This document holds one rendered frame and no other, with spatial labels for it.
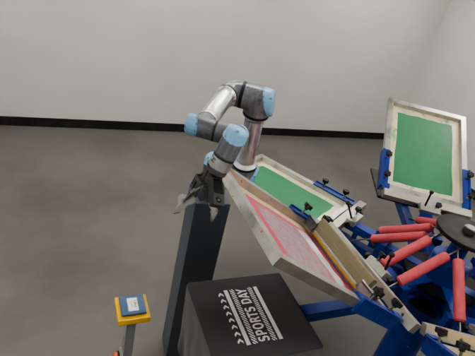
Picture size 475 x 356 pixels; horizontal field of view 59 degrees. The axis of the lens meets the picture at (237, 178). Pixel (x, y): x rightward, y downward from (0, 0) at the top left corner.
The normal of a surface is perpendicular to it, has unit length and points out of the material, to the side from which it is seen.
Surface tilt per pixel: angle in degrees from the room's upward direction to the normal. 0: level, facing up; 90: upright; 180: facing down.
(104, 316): 0
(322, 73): 90
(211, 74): 90
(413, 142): 32
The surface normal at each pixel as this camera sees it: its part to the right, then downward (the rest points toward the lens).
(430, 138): 0.09, -0.47
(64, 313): 0.21, -0.85
